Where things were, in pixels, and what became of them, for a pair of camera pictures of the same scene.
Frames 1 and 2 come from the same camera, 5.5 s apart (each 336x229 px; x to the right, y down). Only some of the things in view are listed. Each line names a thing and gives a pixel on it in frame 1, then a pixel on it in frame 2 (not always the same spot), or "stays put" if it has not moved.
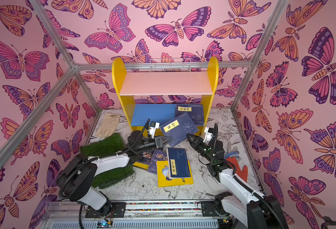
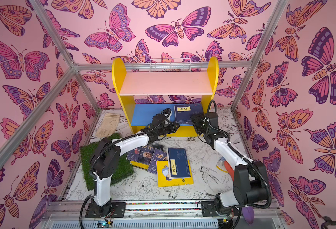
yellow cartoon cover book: [163, 177] stays put
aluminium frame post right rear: [259, 53] stays put
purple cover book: [159, 155] stays put
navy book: [179, 128] → [183, 112]
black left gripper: [157, 139] → [173, 129]
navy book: [178, 163] stays put
